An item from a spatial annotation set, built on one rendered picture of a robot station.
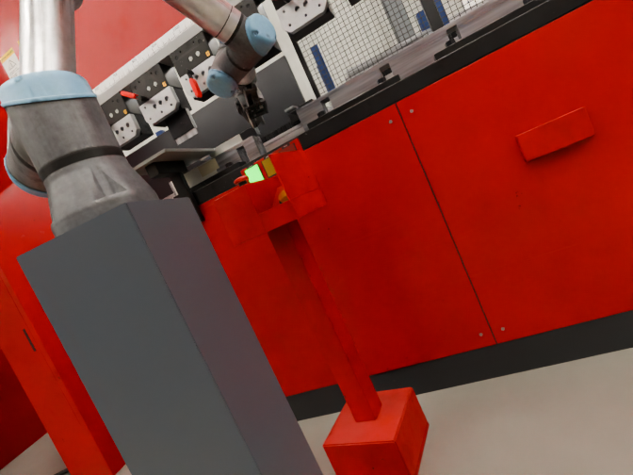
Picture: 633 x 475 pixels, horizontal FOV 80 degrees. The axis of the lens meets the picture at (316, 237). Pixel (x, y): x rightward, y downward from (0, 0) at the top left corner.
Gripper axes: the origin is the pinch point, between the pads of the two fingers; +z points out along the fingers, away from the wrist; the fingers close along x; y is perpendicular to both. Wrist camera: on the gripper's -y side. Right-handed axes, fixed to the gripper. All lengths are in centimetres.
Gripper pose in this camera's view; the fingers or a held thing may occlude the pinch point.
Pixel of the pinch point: (254, 122)
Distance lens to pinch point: 134.8
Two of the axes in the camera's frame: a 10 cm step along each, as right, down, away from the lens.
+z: 0.6, 4.4, 8.9
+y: 4.5, 7.9, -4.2
